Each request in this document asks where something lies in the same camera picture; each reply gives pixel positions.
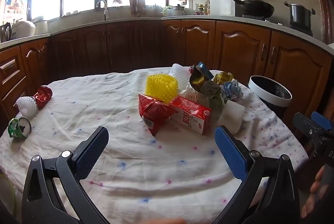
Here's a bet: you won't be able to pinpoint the red white milk carton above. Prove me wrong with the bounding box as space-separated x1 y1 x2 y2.
169 96 212 135

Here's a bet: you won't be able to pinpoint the white dotted tablecloth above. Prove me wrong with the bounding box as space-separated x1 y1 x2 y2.
0 66 309 224

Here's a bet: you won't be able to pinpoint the brown lower kitchen cabinets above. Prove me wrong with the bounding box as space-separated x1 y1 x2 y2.
1 19 333 127

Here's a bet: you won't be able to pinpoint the utensil holder on counter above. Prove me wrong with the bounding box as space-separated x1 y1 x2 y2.
130 0 146 17

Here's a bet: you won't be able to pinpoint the crushed green can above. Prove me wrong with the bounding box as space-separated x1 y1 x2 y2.
7 117 32 139

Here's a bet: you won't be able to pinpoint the person's right hand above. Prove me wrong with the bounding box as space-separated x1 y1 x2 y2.
301 166 328 218

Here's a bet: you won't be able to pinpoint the white rice cooker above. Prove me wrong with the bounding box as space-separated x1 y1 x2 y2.
11 21 36 39

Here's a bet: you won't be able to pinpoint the yellow seasoning packet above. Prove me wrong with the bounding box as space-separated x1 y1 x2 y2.
213 72 234 85

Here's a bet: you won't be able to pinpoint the blue white paper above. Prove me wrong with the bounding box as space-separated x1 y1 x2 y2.
221 80 243 101

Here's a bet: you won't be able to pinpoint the yellow foam fruit net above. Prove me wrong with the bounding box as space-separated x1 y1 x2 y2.
145 74 178 104

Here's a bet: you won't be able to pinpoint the crushed red can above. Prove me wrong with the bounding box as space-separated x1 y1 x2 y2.
33 85 53 110

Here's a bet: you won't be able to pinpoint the white foam block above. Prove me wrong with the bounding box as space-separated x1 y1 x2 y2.
217 100 245 135

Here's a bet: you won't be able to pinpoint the black wok pan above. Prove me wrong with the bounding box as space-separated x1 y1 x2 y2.
232 0 275 19

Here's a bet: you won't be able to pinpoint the kitchen faucet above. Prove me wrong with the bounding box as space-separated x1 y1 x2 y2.
96 0 109 21

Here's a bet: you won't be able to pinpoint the white rimmed trash bin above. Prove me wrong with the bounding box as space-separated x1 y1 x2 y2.
248 75 293 120

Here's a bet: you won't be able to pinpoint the steel cooking pot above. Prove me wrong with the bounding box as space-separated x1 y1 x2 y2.
284 1 316 31

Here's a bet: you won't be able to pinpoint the black kettle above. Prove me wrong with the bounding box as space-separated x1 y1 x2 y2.
0 22 12 43

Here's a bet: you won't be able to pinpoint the red snack bag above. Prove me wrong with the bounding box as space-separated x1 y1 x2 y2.
138 94 176 136

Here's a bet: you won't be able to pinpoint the greenish paper ball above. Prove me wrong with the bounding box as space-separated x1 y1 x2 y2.
200 80 224 110

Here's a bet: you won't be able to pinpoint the blue gold snack wrapper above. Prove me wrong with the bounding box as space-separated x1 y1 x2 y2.
189 62 214 92

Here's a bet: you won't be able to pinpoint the white foam fruit net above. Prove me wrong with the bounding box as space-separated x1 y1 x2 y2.
169 64 191 92

